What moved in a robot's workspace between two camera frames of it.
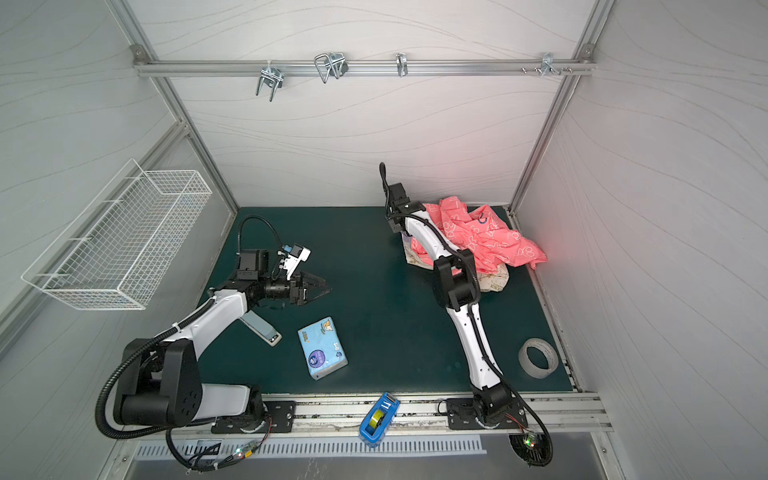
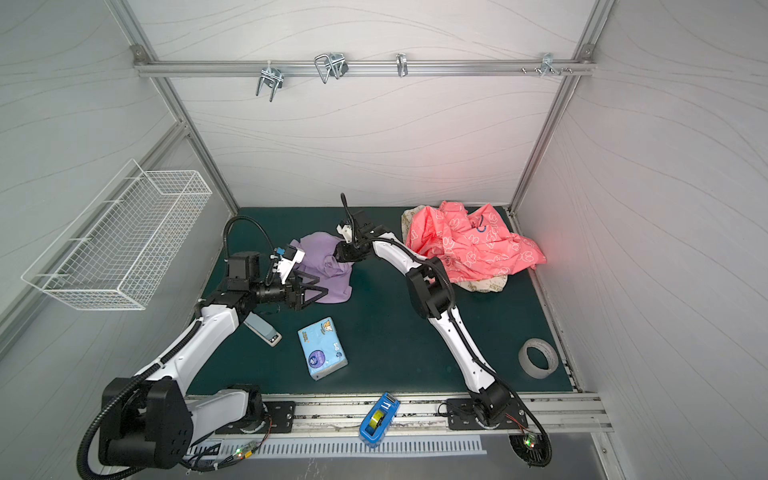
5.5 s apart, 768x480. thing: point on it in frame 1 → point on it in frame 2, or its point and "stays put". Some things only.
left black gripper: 299,297 stays put
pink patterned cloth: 480,236 stays put
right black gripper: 395,212 → 357,231
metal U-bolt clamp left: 271,75 stays put
